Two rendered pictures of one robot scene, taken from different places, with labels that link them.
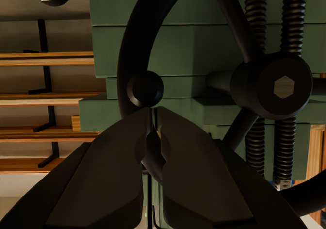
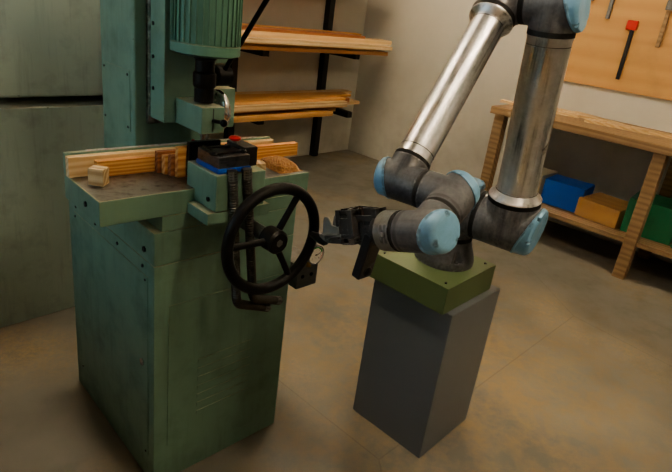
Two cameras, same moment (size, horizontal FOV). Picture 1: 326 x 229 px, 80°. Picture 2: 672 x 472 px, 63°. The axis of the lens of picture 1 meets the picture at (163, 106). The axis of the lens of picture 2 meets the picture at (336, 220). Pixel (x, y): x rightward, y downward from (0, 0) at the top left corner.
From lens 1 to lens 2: 129 cm
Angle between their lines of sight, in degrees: 56
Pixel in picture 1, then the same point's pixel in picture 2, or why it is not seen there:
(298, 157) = (222, 191)
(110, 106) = not seen: hidden behind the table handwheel
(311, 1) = (172, 276)
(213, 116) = (264, 209)
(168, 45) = not seen: hidden behind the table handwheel
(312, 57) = (168, 241)
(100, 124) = (298, 177)
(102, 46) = (290, 224)
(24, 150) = not seen: outside the picture
